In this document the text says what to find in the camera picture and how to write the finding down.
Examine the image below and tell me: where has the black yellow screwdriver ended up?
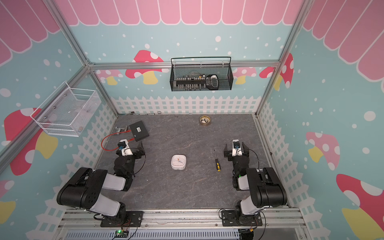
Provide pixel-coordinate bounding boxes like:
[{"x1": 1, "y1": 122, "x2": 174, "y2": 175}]
[{"x1": 214, "y1": 150, "x2": 221, "y2": 172}]

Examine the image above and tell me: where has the white alarm clock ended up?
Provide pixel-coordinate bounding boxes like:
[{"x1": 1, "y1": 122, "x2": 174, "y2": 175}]
[{"x1": 171, "y1": 155, "x2": 187, "y2": 171}]

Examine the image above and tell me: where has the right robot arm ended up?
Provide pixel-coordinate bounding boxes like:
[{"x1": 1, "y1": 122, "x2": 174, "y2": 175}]
[{"x1": 219, "y1": 140, "x2": 288, "y2": 228}]

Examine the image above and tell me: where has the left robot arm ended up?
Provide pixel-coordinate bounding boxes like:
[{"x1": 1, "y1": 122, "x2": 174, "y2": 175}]
[{"x1": 57, "y1": 140, "x2": 146, "y2": 228}]

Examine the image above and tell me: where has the brown tape roll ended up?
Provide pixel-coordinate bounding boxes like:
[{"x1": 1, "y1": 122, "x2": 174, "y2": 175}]
[{"x1": 199, "y1": 116, "x2": 212, "y2": 126}]

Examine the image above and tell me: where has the black connector strip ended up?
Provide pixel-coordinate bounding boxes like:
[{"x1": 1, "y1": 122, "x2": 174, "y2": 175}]
[{"x1": 172, "y1": 78, "x2": 207, "y2": 91}]

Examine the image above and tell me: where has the green lit circuit board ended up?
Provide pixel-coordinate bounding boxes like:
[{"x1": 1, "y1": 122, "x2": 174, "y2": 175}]
[{"x1": 114, "y1": 230, "x2": 129, "y2": 239}]

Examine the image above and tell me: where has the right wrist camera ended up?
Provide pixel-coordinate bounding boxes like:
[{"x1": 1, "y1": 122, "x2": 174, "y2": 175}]
[{"x1": 232, "y1": 140, "x2": 243, "y2": 157}]

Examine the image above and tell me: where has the black network switch box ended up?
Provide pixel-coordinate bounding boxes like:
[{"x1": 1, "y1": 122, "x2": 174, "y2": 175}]
[{"x1": 129, "y1": 121, "x2": 150, "y2": 142}]

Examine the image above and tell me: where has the red cable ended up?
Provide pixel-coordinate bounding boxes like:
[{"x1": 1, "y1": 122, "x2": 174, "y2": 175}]
[{"x1": 100, "y1": 129, "x2": 135, "y2": 152}]

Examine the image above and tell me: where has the metal bracket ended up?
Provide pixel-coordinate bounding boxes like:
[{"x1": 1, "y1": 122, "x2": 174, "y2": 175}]
[{"x1": 115, "y1": 126, "x2": 128, "y2": 133}]

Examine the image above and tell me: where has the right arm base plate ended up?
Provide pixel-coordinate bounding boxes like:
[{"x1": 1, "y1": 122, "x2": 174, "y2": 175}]
[{"x1": 219, "y1": 209, "x2": 263, "y2": 228}]

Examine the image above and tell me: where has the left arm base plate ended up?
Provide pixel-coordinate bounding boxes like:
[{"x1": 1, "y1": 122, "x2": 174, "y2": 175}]
[{"x1": 100, "y1": 211, "x2": 144, "y2": 228}]

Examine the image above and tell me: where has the white wire basket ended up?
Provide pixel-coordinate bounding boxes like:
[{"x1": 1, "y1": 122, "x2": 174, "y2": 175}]
[{"x1": 30, "y1": 82, "x2": 102, "y2": 137}]

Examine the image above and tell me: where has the black wire basket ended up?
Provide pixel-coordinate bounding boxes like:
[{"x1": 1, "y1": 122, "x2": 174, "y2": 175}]
[{"x1": 170, "y1": 57, "x2": 234, "y2": 92}]

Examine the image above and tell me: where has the aluminium rail frame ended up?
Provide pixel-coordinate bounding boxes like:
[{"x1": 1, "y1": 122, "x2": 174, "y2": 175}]
[{"x1": 53, "y1": 208, "x2": 311, "y2": 240}]

